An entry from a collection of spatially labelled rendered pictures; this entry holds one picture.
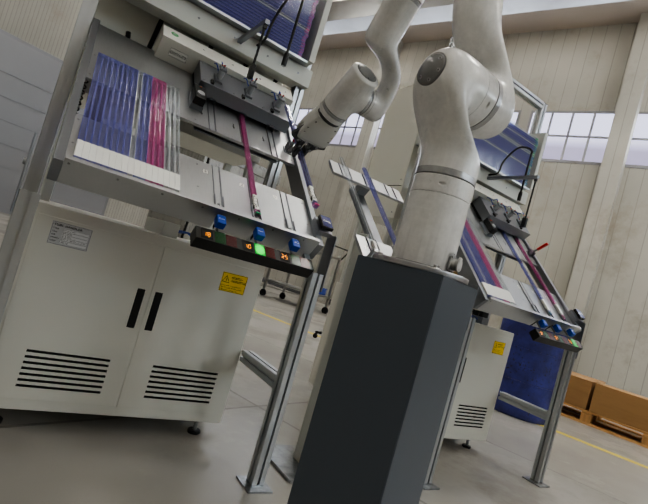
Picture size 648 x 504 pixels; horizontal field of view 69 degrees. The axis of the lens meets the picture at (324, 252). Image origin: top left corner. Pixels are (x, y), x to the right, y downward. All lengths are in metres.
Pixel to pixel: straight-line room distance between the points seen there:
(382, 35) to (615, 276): 7.82
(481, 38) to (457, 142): 0.24
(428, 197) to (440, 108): 0.16
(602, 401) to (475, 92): 4.23
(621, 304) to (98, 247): 8.08
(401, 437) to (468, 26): 0.79
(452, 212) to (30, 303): 1.12
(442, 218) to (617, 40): 9.53
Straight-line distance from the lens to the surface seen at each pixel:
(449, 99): 0.92
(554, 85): 10.14
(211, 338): 1.61
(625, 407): 4.96
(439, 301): 0.84
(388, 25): 1.30
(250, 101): 1.67
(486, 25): 1.08
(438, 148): 0.93
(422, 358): 0.84
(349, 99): 1.29
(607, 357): 8.73
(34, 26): 12.18
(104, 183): 1.17
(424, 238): 0.89
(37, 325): 1.51
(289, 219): 1.37
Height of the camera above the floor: 0.65
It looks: 2 degrees up
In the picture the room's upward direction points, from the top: 16 degrees clockwise
